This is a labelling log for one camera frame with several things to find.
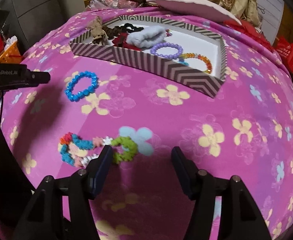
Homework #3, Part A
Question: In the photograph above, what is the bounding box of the red fabric scrunchie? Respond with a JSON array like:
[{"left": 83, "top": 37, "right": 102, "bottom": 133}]
[{"left": 112, "top": 33, "right": 141, "bottom": 51}]

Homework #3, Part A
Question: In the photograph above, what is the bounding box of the brown bow hair tie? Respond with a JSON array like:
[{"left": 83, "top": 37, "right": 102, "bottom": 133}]
[{"left": 86, "top": 16, "right": 110, "bottom": 46}]

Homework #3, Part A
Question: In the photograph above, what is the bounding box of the blue bead bracelet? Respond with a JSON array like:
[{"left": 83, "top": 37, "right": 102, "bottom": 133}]
[{"left": 64, "top": 70, "right": 100, "bottom": 103}]

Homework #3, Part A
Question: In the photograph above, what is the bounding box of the pink floral bed sheet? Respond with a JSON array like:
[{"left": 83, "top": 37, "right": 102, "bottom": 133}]
[{"left": 0, "top": 6, "right": 293, "bottom": 240}]

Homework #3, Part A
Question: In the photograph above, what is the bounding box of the white pink pillow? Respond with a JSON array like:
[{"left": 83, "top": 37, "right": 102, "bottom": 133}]
[{"left": 146, "top": 0, "right": 242, "bottom": 25}]

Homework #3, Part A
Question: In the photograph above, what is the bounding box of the striped white jewelry box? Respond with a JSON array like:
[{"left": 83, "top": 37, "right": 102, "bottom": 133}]
[{"left": 70, "top": 15, "right": 227, "bottom": 98}]

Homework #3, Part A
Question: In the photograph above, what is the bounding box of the black scrunchie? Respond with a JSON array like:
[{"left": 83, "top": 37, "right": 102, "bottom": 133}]
[{"left": 103, "top": 23, "right": 144, "bottom": 40}]

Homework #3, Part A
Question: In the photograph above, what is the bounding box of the colourful flower bead bracelet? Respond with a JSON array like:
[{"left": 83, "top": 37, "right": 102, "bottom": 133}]
[{"left": 58, "top": 132, "right": 139, "bottom": 168}]

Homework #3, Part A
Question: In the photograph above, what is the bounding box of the orange red bead bracelet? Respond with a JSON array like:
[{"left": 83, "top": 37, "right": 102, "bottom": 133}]
[{"left": 178, "top": 52, "right": 213, "bottom": 75}]

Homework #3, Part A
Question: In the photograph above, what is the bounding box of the orange plastic basket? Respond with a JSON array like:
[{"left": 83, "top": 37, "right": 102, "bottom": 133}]
[{"left": 0, "top": 42, "right": 24, "bottom": 64}]

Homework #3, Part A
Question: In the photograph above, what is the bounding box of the grey refrigerator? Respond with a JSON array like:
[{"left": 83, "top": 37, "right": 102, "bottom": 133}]
[{"left": 0, "top": 0, "right": 85, "bottom": 53}]

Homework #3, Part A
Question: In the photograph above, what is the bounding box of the light blue fluffy scrunchie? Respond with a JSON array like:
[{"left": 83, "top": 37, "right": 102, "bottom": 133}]
[{"left": 126, "top": 25, "right": 166, "bottom": 49}]

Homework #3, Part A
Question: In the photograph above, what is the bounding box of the purple bead bracelet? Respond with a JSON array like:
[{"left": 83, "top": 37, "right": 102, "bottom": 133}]
[{"left": 150, "top": 42, "right": 184, "bottom": 60}]

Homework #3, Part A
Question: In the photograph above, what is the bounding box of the red shopping bag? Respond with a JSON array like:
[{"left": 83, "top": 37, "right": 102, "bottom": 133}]
[{"left": 275, "top": 36, "right": 293, "bottom": 73}]

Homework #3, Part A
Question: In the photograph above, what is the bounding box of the clear plastic bag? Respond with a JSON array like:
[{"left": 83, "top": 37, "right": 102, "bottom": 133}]
[{"left": 85, "top": 0, "right": 143, "bottom": 11}]

